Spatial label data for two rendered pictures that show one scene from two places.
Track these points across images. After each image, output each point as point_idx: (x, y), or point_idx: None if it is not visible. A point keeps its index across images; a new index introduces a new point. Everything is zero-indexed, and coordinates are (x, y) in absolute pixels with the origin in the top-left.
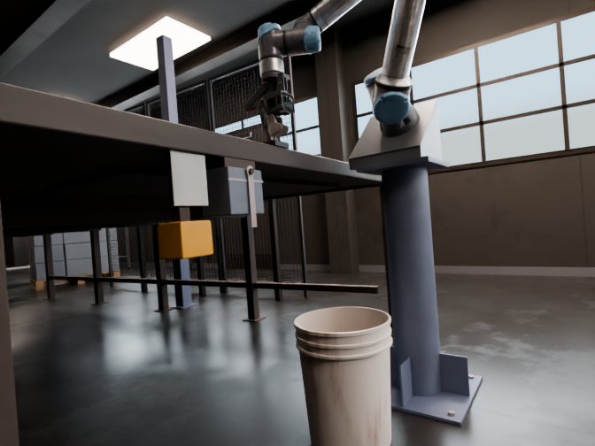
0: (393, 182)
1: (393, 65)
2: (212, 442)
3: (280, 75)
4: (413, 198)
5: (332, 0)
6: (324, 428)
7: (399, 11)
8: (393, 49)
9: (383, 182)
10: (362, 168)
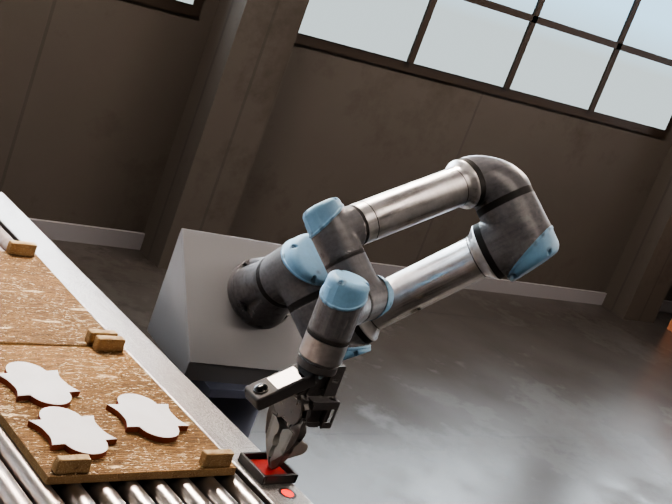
0: (238, 408)
1: (393, 320)
2: None
3: (340, 371)
4: (249, 431)
5: (401, 224)
6: None
7: (455, 285)
8: (411, 308)
9: (215, 399)
10: (220, 393)
